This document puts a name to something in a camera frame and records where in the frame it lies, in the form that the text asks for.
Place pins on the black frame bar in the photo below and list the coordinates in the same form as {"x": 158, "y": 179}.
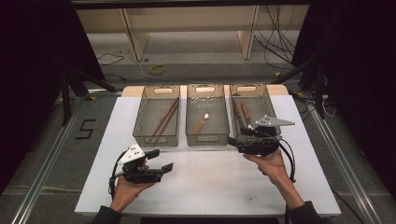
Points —
{"x": 186, "y": 3}

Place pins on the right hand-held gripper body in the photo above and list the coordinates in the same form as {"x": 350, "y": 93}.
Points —
{"x": 261, "y": 144}

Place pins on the smoky clear plastic bin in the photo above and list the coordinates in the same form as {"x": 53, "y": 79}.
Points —
{"x": 214, "y": 124}
{"x": 264, "y": 105}
{"x": 146, "y": 118}

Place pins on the long aluminium rail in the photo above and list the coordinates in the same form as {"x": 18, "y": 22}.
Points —
{"x": 342, "y": 161}
{"x": 46, "y": 168}

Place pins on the black curtain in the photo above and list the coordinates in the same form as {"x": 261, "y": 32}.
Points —
{"x": 31, "y": 77}
{"x": 358, "y": 77}

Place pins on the person's left hand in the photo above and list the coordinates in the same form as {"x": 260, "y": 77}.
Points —
{"x": 130, "y": 193}

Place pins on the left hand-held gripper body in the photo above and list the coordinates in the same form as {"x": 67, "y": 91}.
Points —
{"x": 140, "y": 174}

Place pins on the white table sheet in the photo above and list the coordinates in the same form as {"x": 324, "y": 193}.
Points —
{"x": 202, "y": 186}

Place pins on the black metal stand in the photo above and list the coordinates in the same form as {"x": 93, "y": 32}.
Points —
{"x": 66, "y": 102}
{"x": 319, "y": 93}

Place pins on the person's right hand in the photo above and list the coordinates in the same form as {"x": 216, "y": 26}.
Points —
{"x": 274, "y": 168}

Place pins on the yellow tape roll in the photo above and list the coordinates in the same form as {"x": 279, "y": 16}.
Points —
{"x": 151, "y": 69}

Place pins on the short aluminium rail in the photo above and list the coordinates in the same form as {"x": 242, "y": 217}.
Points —
{"x": 102, "y": 92}

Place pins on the beige wooden table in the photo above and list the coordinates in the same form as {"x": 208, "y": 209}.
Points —
{"x": 137, "y": 40}

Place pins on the brown wooden chopstick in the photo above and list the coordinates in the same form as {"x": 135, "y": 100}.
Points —
{"x": 165, "y": 118}
{"x": 169, "y": 119}

